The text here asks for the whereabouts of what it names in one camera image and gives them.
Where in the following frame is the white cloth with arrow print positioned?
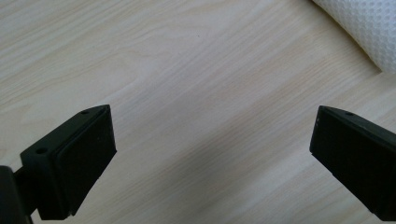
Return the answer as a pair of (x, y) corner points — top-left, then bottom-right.
(312, 0), (396, 75)

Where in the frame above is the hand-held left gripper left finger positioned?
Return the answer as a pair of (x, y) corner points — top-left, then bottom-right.
(20, 105), (118, 220)

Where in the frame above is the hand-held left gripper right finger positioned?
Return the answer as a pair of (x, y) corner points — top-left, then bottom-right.
(309, 105), (396, 222)

